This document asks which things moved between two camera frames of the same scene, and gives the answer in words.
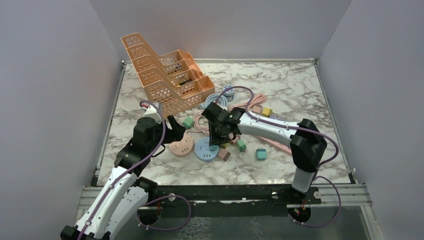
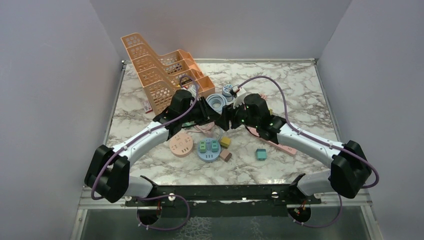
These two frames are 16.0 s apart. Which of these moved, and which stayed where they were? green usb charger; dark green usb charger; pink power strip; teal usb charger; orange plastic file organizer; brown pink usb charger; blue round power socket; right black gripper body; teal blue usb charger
Moved: green usb charger; right black gripper body; dark green usb charger
Stayed: teal usb charger; brown pink usb charger; pink power strip; orange plastic file organizer; blue round power socket; teal blue usb charger
